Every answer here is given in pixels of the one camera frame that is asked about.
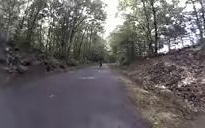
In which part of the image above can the person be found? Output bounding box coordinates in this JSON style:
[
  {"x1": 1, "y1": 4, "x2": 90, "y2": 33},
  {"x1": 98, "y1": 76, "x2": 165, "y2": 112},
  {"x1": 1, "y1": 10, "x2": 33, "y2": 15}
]
[{"x1": 98, "y1": 59, "x2": 104, "y2": 69}]

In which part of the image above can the grey asphalt road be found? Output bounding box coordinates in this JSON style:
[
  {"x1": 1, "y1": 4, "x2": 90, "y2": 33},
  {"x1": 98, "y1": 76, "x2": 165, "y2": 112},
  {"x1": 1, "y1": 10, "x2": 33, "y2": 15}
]
[{"x1": 0, "y1": 63, "x2": 151, "y2": 128}]

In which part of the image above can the wood of trees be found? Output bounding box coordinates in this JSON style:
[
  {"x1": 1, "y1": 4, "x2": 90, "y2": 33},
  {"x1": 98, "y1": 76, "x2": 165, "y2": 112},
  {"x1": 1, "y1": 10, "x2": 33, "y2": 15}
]
[
  {"x1": 0, "y1": 0, "x2": 109, "y2": 66},
  {"x1": 108, "y1": 0, "x2": 205, "y2": 66}
]

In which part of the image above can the leaf-covered earth bank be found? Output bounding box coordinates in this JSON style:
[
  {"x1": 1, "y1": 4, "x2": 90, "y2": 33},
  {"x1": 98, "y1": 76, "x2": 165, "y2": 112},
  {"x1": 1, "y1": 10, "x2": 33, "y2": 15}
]
[
  {"x1": 109, "y1": 44, "x2": 205, "y2": 128},
  {"x1": 0, "y1": 46, "x2": 99, "y2": 84}
]

